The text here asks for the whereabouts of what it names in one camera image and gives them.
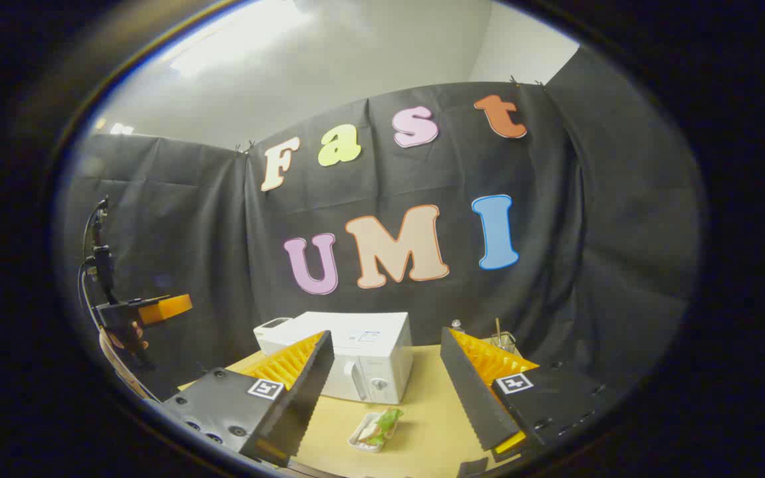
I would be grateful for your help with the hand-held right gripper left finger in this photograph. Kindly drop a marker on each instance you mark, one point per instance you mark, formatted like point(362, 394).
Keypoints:
point(309, 392)

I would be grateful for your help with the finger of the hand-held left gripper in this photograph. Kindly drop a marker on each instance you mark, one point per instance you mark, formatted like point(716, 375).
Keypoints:
point(167, 309)

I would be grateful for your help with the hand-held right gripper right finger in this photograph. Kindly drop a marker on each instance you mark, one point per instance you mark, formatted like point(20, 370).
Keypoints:
point(469, 392)

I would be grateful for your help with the white microwave oven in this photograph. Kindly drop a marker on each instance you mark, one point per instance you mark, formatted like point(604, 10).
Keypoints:
point(382, 358)

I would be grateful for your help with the small white food tray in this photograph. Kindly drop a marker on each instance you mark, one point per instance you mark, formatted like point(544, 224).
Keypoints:
point(364, 443)

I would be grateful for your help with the white toaster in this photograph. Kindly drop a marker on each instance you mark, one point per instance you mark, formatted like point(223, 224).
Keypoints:
point(269, 338)

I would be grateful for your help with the wooden stick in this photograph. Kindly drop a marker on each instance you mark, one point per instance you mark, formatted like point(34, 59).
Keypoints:
point(498, 328)

